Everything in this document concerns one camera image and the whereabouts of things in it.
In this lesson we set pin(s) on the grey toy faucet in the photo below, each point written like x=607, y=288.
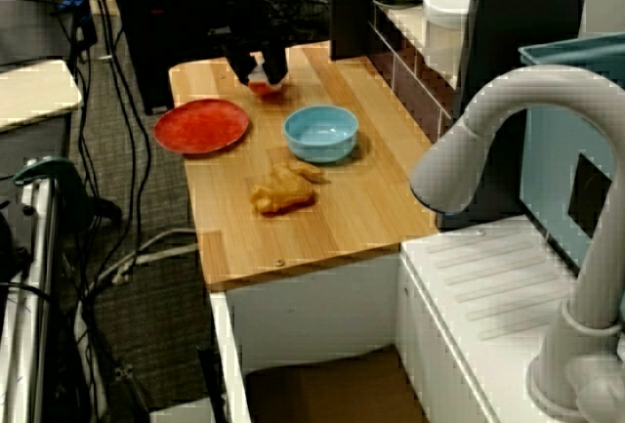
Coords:
x=537, y=91

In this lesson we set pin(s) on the light blue bowl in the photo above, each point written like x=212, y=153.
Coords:
x=320, y=142

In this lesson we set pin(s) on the aluminium extrusion bar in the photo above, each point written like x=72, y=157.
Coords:
x=39, y=271

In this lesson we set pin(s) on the black computer tower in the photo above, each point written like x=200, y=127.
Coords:
x=161, y=52

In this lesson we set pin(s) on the dark shelf side panel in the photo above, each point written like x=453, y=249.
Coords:
x=349, y=12
x=512, y=3

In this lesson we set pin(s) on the golden toy chicken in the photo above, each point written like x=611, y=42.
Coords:
x=283, y=193

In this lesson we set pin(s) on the white toy kitchen cabinet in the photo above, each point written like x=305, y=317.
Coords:
x=312, y=306

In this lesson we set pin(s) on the red round plate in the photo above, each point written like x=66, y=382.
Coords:
x=200, y=127

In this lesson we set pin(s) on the white board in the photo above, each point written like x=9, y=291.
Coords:
x=34, y=96

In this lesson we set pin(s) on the dark tiled backsplash with ledge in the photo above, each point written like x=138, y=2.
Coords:
x=415, y=86

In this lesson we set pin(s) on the teal plastic bin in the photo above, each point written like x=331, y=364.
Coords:
x=547, y=174

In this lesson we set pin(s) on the white plastic jar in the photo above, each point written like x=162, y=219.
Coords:
x=446, y=27

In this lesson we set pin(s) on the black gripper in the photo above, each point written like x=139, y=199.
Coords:
x=249, y=22

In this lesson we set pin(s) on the brass countertop screw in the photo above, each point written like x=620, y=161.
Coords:
x=279, y=263

